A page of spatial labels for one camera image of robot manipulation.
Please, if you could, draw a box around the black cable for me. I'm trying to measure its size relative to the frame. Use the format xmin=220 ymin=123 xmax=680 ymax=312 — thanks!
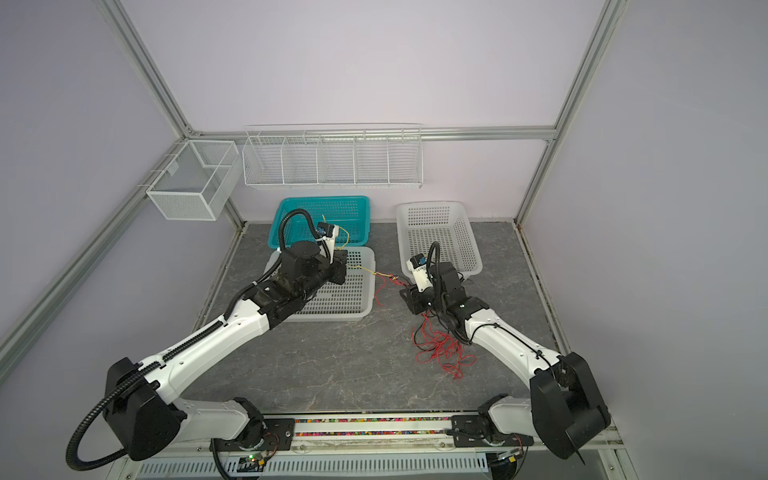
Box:
xmin=410 ymin=311 xmax=475 ymax=349

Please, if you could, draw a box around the red cable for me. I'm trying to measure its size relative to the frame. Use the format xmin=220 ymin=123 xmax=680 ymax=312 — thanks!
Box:
xmin=371 ymin=272 xmax=478 ymax=380

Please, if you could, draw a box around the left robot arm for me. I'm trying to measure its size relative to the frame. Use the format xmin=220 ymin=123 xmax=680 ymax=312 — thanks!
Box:
xmin=65 ymin=209 xmax=347 ymax=471

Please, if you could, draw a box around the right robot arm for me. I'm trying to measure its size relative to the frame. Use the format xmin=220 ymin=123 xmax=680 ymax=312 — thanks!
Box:
xmin=400 ymin=242 xmax=611 ymax=459

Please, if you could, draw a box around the white plastic basket near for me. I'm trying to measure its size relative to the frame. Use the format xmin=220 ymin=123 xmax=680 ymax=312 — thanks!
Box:
xmin=286 ymin=246 xmax=376 ymax=323

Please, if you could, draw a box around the white plastic basket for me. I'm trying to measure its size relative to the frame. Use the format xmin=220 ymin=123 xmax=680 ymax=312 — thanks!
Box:
xmin=396 ymin=201 xmax=483 ymax=281
xmin=286 ymin=246 xmax=376 ymax=323

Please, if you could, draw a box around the teal plastic basket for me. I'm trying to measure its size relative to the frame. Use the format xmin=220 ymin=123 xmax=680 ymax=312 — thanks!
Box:
xmin=267 ymin=196 xmax=371 ymax=249

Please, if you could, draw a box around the white plastic basket far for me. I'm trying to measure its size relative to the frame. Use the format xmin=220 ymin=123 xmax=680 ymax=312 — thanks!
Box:
xmin=396 ymin=201 xmax=483 ymax=281

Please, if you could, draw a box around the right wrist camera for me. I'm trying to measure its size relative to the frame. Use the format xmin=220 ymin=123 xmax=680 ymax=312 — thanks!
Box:
xmin=406 ymin=254 xmax=433 ymax=293

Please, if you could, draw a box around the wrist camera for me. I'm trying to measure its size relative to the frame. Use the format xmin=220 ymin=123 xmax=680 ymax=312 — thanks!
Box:
xmin=406 ymin=254 xmax=433 ymax=293
xmin=316 ymin=222 xmax=339 ymax=263

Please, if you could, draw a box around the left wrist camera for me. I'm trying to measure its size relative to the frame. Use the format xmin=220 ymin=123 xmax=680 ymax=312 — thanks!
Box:
xmin=316 ymin=222 xmax=339 ymax=263

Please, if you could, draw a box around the white wire wall shelf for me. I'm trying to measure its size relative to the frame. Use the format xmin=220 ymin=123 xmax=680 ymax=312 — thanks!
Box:
xmin=241 ymin=123 xmax=424 ymax=188

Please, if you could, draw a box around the white mesh wall box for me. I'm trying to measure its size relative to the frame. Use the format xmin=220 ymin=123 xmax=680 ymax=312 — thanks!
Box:
xmin=147 ymin=140 xmax=243 ymax=221

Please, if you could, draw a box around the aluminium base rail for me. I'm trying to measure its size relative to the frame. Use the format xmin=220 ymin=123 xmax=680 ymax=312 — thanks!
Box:
xmin=108 ymin=397 xmax=637 ymax=479

